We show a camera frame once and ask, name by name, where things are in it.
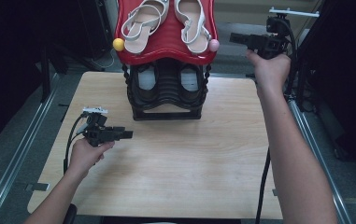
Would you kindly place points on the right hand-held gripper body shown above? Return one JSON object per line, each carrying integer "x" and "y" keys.
{"x": 270, "y": 40}

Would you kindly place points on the red and black shoe rack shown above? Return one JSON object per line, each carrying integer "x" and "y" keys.
{"x": 166, "y": 46}

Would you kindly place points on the black equipment case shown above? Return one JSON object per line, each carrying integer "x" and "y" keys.
{"x": 94, "y": 25}

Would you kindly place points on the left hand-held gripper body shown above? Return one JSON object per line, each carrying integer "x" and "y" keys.
{"x": 96, "y": 130}

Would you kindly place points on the yellow ball knob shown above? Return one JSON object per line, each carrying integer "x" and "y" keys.
{"x": 119, "y": 44}

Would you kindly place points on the pink ball knob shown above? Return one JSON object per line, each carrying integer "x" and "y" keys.
{"x": 214, "y": 45}

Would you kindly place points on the person's left hand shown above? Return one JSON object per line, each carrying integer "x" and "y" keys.
{"x": 85, "y": 157}

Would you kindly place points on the grey table edge tab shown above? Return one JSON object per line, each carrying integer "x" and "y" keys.
{"x": 274, "y": 192}
{"x": 38, "y": 187}

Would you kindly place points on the white heeled sandal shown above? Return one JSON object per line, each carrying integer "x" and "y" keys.
{"x": 138, "y": 37}
{"x": 194, "y": 34}

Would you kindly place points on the black curtain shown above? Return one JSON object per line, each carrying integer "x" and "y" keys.
{"x": 347, "y": 77}
{"x": 7, "y": 62}

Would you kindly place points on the metal floor rail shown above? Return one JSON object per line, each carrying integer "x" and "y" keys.
{"x": 20, "y": 149}
{"x": 322, "y": 161}

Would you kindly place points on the person's right hand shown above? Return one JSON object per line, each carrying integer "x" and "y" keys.
{"x": 270, "y": 73}

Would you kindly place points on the black stool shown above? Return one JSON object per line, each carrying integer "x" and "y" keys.
{"x": 71, "y": 214}

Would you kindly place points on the black leather shoe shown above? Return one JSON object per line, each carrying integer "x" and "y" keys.
{"x": 146, "y": 79}
{"x": 189, "y": 79}

